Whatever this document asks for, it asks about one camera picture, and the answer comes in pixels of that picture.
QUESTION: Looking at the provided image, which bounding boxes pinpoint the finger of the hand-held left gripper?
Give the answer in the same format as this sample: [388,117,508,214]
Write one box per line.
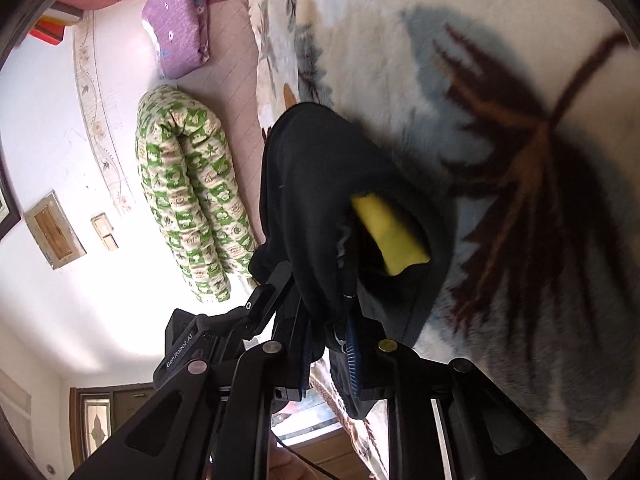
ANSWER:
[246,260,302,343]

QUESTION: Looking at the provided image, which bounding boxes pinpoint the wall switch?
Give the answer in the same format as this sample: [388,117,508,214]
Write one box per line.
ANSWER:
[91,213,119,252]

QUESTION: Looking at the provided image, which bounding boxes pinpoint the black cable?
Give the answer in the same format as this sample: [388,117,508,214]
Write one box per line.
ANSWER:
[272,430,341,480]

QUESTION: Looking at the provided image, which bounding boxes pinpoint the wooden framed window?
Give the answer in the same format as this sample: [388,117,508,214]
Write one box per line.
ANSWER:
[270,385,371,480]

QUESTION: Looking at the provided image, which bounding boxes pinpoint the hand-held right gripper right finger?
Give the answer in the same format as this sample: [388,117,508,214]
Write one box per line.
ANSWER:
[344,310,588,480]

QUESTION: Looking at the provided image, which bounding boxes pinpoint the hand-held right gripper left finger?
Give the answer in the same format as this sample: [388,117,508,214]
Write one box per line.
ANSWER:
[67,320,313,480]

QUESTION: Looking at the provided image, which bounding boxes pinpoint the leaf print blanket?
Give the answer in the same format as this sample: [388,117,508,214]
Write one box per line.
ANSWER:
[242,0,640,480]

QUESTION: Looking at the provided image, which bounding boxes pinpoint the pink bed sheet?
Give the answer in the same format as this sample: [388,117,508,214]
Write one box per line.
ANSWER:
[92,0,273,261]

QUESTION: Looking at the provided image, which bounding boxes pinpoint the wall panel box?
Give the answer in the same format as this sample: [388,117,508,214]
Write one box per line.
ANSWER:
[24,190,87,270]

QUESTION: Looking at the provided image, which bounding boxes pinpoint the wooden door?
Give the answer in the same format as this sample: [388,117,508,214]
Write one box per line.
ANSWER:
[70,382,166,468]

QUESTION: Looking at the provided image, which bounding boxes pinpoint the stack of books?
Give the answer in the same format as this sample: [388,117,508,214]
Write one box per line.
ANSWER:
[29,2,82,47]

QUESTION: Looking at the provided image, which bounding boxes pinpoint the green patterned folded quilt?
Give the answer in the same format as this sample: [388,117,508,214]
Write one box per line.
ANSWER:
[136,85,258,305]

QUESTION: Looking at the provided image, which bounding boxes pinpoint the purple floral folded cloth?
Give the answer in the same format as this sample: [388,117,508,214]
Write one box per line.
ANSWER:
[141,0,211,80]

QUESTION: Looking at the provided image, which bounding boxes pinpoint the black pants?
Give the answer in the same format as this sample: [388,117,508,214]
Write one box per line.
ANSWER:
[247,101,456,421]

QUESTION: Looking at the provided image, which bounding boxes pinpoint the dark picture frame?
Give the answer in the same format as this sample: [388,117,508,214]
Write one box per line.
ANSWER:
[0,160,22,242]

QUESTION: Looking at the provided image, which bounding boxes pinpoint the yellow tag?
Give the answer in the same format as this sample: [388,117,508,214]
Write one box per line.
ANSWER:
[350,195,432,277]

